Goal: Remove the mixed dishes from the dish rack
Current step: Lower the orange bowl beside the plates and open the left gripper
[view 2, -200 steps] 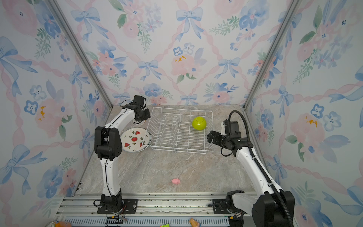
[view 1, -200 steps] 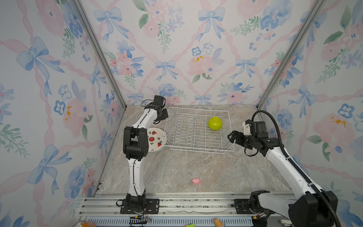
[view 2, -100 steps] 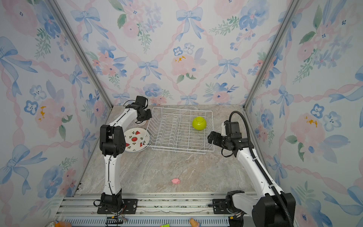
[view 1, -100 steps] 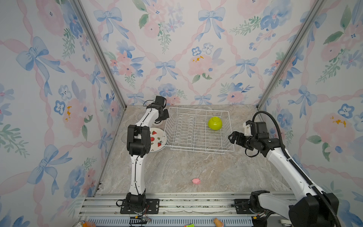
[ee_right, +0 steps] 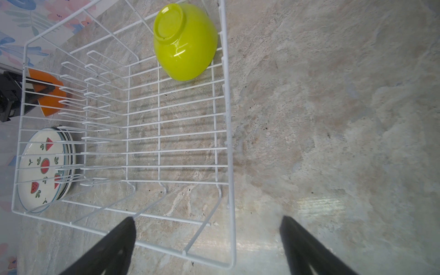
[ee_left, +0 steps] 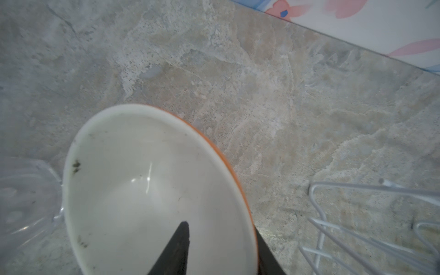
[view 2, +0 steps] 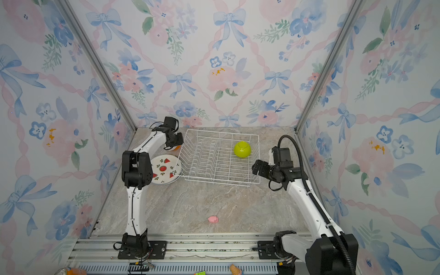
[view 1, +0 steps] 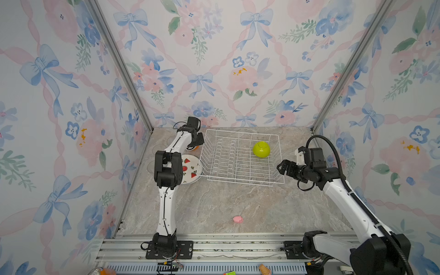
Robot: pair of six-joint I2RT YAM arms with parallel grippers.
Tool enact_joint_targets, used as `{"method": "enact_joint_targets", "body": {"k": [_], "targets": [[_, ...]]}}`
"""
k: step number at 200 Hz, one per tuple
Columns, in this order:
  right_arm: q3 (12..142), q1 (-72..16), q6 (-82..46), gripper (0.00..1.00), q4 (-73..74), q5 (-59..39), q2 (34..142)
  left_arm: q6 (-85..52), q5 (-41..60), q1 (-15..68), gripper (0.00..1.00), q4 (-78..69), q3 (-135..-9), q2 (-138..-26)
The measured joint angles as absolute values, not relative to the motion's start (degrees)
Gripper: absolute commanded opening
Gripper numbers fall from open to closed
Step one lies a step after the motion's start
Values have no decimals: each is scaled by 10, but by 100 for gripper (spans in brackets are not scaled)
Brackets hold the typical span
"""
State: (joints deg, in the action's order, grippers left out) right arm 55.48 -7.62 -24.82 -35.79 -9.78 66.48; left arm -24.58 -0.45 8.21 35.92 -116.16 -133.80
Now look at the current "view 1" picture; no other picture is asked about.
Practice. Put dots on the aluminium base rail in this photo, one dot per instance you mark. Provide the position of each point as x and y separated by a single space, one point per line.
210 254

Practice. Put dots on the clear glass cup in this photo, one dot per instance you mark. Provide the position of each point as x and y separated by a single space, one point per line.
151 167
158 147

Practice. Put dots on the white wire dish rack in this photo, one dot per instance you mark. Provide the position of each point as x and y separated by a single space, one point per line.
227 156

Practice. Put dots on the right aluminium corner post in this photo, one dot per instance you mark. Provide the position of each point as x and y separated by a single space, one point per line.
367 37

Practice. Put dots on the left aluminium corner post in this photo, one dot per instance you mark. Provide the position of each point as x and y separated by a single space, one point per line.
115 53

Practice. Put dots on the watermelon pattern plate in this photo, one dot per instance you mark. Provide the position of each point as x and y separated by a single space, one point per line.
192 169

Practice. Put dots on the clear glass cup back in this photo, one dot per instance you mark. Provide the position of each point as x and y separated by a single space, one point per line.
158 147

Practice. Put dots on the small pink object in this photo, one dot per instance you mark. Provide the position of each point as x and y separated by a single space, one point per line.
238 219

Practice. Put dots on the aluminium corner post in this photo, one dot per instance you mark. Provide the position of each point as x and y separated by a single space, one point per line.
115 53
367 37

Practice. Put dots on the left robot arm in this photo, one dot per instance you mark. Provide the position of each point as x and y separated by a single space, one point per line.
168 175

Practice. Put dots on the lime green bowl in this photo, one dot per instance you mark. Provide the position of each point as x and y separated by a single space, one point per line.
261 149

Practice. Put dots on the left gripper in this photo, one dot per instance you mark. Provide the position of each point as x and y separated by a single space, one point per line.
201 140

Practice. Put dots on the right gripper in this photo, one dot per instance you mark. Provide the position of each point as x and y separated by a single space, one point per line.
291 165

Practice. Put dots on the orange bowl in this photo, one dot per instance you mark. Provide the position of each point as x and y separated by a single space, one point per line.
192 148

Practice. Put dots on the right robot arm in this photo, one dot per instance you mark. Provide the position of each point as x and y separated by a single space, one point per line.
380 250

